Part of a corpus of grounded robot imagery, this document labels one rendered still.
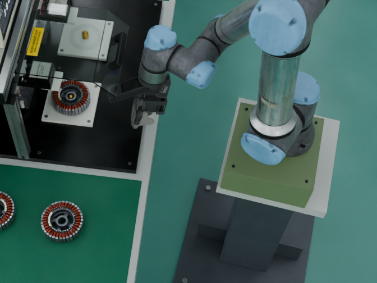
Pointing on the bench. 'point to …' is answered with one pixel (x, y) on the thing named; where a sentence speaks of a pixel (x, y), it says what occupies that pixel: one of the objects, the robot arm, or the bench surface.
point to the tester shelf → (13, 46)
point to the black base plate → (102, 128)
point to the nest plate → (87, 119)
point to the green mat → (92, 204)
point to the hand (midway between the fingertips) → (132, 124)
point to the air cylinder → (26, 94)
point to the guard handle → (118, 51)
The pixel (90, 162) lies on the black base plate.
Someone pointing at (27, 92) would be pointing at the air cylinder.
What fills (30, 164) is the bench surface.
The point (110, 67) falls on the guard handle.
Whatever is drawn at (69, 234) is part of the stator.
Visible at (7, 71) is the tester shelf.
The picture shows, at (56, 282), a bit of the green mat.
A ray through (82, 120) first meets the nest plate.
